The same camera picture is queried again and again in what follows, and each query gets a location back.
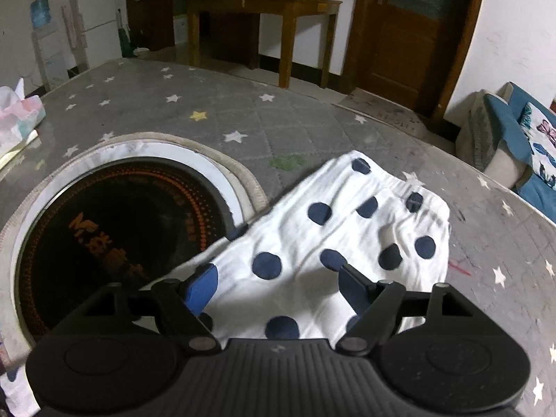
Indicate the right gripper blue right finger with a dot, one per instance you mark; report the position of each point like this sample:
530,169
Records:
365,295

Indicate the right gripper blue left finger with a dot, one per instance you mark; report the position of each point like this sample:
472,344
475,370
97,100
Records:
193,293

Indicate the white navy polka dot garment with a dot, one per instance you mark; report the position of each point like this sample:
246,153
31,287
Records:
278,273

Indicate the round black induction cooktop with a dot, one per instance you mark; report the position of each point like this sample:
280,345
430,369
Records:
130,222

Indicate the blue sofa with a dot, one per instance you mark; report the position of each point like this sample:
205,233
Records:
491,139

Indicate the butterfly print pillow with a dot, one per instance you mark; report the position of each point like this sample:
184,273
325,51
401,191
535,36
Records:
541,136

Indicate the tissue pack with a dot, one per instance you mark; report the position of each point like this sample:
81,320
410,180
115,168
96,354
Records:
19,116

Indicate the brown wooden door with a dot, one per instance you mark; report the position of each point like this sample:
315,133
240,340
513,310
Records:
410,52

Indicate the water dispenser with blue bottle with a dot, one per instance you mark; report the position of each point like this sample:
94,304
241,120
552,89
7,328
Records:
46,38

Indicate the white refrigerator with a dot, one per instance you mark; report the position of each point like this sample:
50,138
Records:
93,32

